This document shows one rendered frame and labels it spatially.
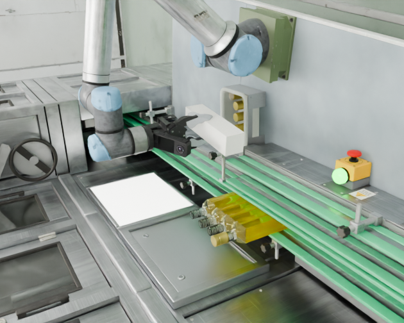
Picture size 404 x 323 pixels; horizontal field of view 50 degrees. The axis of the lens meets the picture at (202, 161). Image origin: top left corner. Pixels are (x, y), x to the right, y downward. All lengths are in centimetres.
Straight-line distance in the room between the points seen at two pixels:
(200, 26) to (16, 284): 99
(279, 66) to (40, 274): 105
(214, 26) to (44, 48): 381
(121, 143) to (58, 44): 381
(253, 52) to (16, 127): 126
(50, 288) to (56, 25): 373
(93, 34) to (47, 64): 371
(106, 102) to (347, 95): 68
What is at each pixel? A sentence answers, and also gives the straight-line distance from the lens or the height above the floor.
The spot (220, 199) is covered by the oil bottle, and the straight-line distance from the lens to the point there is 145.
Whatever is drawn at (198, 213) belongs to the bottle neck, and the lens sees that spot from 142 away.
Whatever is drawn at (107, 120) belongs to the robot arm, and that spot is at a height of 140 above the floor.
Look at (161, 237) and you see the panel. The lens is 156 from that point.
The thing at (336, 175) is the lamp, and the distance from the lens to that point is 125.
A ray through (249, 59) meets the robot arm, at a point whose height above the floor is 99.
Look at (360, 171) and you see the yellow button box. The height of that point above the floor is 80.
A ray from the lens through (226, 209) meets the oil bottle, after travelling 140.
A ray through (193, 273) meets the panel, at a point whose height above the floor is 121.
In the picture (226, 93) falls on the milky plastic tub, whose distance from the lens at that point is 169.
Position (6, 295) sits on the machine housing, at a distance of 152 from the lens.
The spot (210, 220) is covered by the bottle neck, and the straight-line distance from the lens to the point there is 138.
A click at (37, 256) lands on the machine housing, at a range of 167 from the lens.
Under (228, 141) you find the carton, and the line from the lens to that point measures 119.
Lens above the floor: 170
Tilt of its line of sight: 27 degrees down
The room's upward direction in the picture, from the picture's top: 104 degrees counter-clockwise
